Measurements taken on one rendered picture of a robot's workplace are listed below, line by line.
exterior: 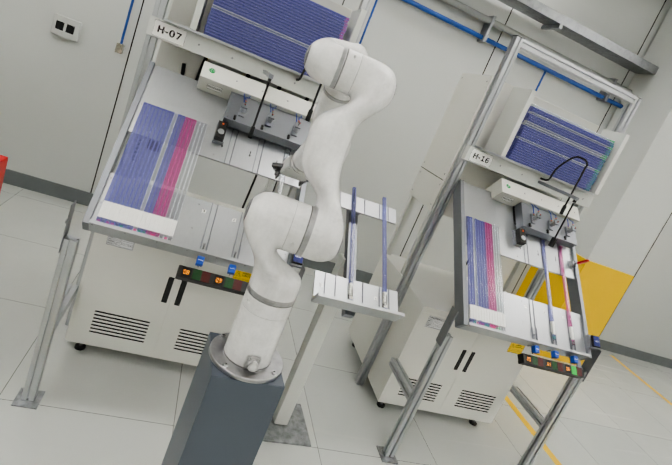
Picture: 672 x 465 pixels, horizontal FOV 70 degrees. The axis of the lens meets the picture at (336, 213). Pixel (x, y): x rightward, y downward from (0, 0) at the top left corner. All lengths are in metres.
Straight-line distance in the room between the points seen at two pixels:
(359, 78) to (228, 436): 0.90
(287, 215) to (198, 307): 1.15
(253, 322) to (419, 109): 2.89
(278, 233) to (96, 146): 2.73
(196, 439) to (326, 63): 0.93
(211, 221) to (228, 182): 1.90
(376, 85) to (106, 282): 1.41
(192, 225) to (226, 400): 0.71
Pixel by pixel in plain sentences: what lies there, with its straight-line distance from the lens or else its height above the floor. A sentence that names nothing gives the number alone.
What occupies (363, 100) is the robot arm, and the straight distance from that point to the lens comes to 1.14.
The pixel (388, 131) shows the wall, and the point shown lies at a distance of 3.76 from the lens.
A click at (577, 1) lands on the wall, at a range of 4.40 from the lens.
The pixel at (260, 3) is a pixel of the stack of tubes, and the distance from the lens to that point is 2.02.
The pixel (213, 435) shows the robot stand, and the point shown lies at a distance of 1.30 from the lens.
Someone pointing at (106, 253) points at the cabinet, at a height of 0.48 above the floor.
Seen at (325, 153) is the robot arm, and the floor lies 1.25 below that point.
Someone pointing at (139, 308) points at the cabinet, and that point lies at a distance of 2.17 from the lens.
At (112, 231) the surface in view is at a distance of 1.71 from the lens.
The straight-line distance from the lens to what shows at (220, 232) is 1.75.
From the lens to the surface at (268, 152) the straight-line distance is 1.96.
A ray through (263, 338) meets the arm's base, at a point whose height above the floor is 0.80.
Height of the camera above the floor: 1.39
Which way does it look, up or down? 13 degrees down
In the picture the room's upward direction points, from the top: 22 degrees clockwise
